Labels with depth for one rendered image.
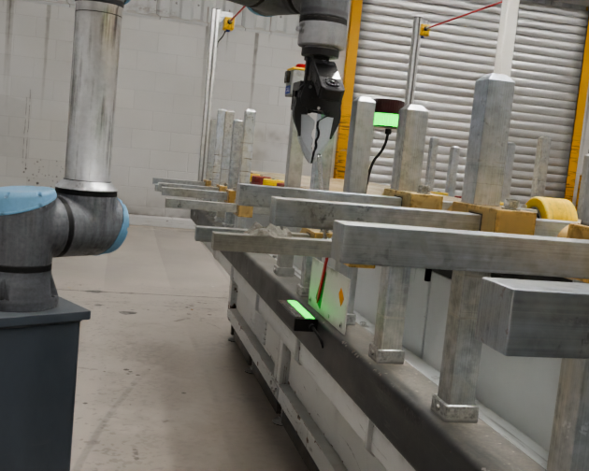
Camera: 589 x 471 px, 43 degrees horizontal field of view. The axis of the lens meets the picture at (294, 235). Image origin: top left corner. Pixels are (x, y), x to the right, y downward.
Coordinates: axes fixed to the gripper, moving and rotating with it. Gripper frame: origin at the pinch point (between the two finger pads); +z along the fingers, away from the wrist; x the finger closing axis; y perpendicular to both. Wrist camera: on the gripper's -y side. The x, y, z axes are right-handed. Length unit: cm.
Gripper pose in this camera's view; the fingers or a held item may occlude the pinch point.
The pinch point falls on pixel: (312, 156)
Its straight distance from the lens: 142.1
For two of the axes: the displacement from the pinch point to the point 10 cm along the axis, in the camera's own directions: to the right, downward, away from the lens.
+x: -9.7, -0.7, -2.4
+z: -1.0, 9.9, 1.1
